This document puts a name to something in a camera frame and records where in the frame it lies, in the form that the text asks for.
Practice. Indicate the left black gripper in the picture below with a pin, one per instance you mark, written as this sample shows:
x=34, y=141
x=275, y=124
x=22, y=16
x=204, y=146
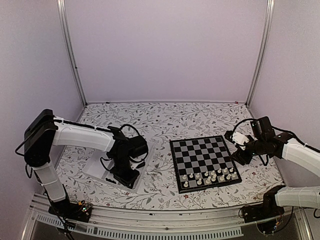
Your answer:
x=127, y=181

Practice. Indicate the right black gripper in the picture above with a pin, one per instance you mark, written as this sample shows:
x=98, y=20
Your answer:
x=241, y=158

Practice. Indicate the white knight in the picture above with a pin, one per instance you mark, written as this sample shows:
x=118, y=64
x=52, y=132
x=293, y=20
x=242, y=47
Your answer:
x=228, y=177

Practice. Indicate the white chess piece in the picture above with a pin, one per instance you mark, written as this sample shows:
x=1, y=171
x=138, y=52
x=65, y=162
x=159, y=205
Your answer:
x=199, y=182
x=214, y=178

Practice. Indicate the white bishop piece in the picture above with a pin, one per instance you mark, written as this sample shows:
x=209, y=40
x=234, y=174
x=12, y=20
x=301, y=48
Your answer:
x=208, y=181

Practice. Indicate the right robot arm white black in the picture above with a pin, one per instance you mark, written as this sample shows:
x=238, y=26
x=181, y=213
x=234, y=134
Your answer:
x=297, y=161

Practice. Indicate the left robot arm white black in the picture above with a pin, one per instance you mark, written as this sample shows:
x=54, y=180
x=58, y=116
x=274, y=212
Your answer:
x=48, y=130

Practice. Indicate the pile of black chess pieces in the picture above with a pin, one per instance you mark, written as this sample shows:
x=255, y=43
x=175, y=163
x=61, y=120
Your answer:
x=110, y=180

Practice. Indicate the clear plastic piece tray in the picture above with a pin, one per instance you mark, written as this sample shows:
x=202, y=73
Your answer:
x=95, y=170

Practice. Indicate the black grey chessboard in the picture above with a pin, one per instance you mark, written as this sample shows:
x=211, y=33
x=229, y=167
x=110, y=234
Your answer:
x=200, y=155

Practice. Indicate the floral patterned table mat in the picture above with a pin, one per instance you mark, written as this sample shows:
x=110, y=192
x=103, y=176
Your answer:
x=160, y=123

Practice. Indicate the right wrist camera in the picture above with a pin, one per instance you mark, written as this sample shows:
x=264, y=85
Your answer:
x=236, y=138

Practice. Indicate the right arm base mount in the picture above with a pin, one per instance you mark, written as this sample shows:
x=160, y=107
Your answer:
x=267, y=215

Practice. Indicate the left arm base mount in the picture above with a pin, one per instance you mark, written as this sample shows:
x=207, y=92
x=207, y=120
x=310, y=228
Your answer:
x=78, y=211

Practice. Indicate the front aluminium rail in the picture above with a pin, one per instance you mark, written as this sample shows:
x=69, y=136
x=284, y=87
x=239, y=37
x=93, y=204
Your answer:
x=192, y=216

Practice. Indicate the right aluminium frame post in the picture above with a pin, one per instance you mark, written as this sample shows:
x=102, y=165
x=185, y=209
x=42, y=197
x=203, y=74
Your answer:
x=270, y=6

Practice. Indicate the aluminium frame post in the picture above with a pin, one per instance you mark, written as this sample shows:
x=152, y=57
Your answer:
x=270, y=6
x=61, y=7

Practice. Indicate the left aluminium frame post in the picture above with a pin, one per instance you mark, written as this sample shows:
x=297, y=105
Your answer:
x=61, y=7

